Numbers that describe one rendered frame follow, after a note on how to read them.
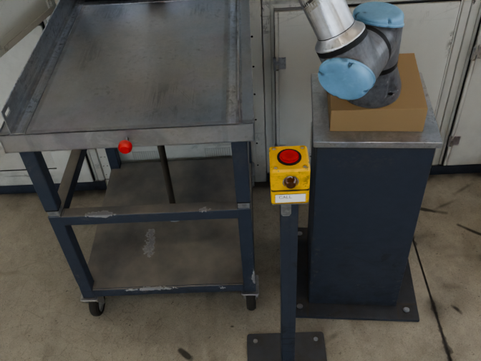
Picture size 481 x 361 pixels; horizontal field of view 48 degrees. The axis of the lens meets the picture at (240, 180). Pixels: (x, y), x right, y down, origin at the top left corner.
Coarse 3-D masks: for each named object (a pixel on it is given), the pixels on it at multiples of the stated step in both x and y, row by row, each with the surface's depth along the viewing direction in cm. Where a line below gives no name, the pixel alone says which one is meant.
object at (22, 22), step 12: (0, 0) 159; (12, 0) 164; (24, 0) 169; (36, 0) 174; (0, 12) 160; (12, 12) 165; (24, 12) 170; (36, 12) 175; (48, 12) 176; (0, 24) 161; (12, 24) 166; (24, 24) 171; (36, 24) 172; (0, 36) 162; (12, 36) 166; (24, 36) 168; (0, 48) 162
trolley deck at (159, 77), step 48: (192, 0) 178; (240, 0) 176; (96, 48) 159; (144, 48) 157; (192, 48) 156; (48, 96) 142; (96, 96) 141; (144, 96) 139; (192, 96) 138; (48, 144) 133; (96, 144) 133; (144, 144) 133
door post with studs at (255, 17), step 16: (256, 0) 179; (256, 16) 183; (256, 32) 187; (256, 48) 191; (256, 64) 196; (256, 80) 200; (256, 96) 205; (256, 112) 210; (256, 128) 216; (256, 144) 221; (256, 160) 228; (256, 176) 234
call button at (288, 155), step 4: (284, 152) 111; (288, 152) 111; (292, 152) 111; (296, 152) 112; (280, 156) 111; (284, 156) 110; (288, 156) 110; (292, 156) 110; (296, 156) 110; (284, 160) 110; (288, 160) 109; (292, 160) 109; (296, 160) 110
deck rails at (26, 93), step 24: (48, 24) 157; (72, 24) 170; (240, 24) 163; (48, 48) 156; (240, 48) 153; (24, 72) 140; (48, 72) 150; (240, 72) 144; (24, 96) 139; (240, 96) 136; (24, 120) 134; (240, 120) 129
